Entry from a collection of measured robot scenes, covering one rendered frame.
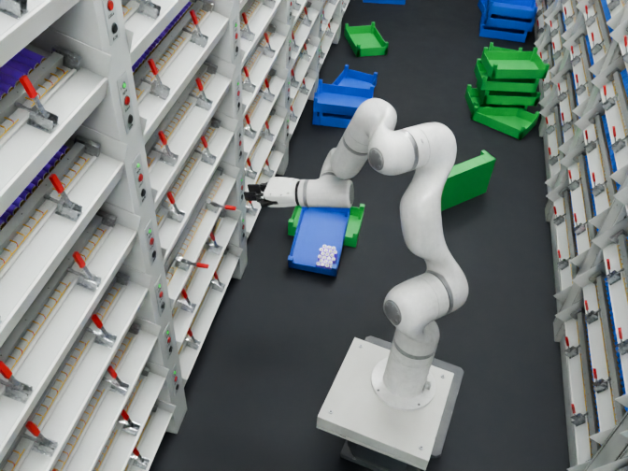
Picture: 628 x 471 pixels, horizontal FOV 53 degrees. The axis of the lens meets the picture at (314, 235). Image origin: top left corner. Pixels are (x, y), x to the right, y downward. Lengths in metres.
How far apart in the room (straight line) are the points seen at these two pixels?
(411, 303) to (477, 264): 1.24
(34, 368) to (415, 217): 0.88
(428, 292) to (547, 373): 1.00
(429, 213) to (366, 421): 0.63
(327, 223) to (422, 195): 1.21
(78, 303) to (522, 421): 1.56
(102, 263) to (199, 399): 0.95
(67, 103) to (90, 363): 0.59
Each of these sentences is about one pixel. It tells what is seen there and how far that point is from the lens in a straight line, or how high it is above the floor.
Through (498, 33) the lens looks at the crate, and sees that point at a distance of 4.58.
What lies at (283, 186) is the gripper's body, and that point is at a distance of 1.93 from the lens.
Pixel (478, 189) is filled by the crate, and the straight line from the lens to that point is 3.10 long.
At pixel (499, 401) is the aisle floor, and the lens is 2.37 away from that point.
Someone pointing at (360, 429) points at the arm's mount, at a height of 0.34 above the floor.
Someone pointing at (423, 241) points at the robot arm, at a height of 0.85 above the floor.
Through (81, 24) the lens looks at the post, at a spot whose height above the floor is 1.39.
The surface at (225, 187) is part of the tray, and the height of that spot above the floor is 0.52.
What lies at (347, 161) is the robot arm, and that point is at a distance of 1.72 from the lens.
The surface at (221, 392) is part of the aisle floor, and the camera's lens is 2.27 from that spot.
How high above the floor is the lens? 1.91
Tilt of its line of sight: 44 degrees down
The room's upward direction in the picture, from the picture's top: 4 degrees clockwise
